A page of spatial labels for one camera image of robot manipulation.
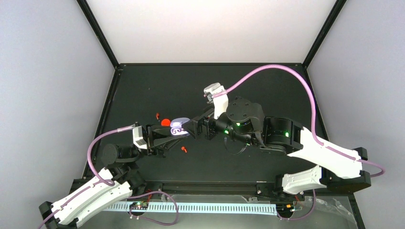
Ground orange round case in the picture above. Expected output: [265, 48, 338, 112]
[160, 118, 171, 126]

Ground lavender earbud charging case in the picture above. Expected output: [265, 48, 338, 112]
[170, 117, 190, 136]

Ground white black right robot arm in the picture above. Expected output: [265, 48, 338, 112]
[181, 97, 372, 200]

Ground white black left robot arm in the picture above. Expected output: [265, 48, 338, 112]
[39, 124, 188, 229]

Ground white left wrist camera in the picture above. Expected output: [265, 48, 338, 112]
[132, 126, 148, 150]

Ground black front frame rail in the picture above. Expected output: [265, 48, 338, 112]
[68, 179, 353, 198]

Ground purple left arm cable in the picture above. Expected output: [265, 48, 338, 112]
[36, 125, 180, 229]

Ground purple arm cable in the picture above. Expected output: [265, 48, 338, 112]
[210, 64, 386, 221]
[36, 125, 180, 229]

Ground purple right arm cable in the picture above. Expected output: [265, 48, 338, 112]
[210, 64, 386, 221]

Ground light blue slotted cable duct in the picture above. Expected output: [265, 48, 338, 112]
[104, 201, 277, 216]

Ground black enclosure frame post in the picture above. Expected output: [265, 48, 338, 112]
[77, 0, 119, 68]

